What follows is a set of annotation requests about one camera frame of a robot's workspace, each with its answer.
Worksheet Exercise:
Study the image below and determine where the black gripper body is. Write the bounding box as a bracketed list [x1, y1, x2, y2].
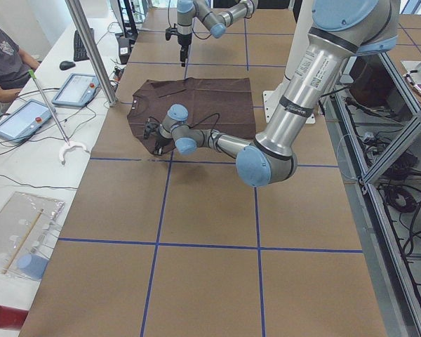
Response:
[155, 135, 167, 150]
[178, 34, 191, 47]

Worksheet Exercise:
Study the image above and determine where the brown t-shirt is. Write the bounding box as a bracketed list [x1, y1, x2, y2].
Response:
[127, 77, 256, 154]

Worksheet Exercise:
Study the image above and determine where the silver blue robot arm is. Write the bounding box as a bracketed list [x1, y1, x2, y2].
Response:
[155, 0, 400, 187]
[166, 0, 258, 67]

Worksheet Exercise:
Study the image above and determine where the black box with label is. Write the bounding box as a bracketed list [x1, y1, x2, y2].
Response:
[117, 37, 131, 65]

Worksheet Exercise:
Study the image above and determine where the reacher stick white hook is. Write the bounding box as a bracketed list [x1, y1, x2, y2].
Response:
[28, 70, 89, 165]

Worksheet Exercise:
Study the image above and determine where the blue tape line crosswise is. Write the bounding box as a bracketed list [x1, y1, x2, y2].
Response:
[58, 237, 363, 254]

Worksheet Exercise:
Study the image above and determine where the teach pendant far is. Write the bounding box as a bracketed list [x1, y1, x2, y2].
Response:
[52, 73, 100, 108]

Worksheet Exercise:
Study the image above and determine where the teach pendant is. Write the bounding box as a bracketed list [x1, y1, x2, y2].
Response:
[0, 99, 51, 143]
[52, 73, 100, 108]

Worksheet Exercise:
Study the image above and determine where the black keyboard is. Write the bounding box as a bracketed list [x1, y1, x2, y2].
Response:
[73, 30, 89, 62]

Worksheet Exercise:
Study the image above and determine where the black computer mouse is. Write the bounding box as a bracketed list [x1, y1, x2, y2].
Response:
[59, 60, 76, 71]

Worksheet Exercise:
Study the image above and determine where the teach pendant near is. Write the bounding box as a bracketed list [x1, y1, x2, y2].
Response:
[0, 99, 51, 143]

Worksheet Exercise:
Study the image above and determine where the wooden stick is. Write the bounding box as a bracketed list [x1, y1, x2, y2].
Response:
[1, 209, 44, 274]

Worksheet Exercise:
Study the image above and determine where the clear plastic bag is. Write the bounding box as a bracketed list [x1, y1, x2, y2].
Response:
[0, 192, 65, 281]

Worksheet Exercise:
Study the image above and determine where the blue cup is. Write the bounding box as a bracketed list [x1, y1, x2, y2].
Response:
[17, 253, 49, 280]

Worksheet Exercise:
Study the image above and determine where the person in grey shirt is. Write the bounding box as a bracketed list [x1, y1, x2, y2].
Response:
[0, 28, 39, 103]

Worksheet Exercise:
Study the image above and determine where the blue tape line lengthwise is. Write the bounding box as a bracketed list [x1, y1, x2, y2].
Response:
[138, 10, 197, 337]

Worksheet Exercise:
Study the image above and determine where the red object at corner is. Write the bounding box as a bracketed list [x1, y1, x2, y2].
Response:
[0, 305, 29, 331]

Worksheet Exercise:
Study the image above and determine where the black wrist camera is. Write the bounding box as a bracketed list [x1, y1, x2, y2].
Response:
[143, 117, 160, 140]
[165, 27, 178, 41]

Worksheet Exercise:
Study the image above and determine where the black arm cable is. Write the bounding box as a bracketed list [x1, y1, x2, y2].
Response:
[187, 112, 221, 131]

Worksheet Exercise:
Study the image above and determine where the aluminium frame post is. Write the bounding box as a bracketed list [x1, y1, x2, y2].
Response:
[65, 0, 117, 107]

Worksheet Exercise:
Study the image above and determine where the aluminium truss frame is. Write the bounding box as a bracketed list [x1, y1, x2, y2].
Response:
[320, 54, 421, 336]

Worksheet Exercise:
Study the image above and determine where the cable bundle under frame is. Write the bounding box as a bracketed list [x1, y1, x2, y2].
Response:
[343, 94, 421, 260]

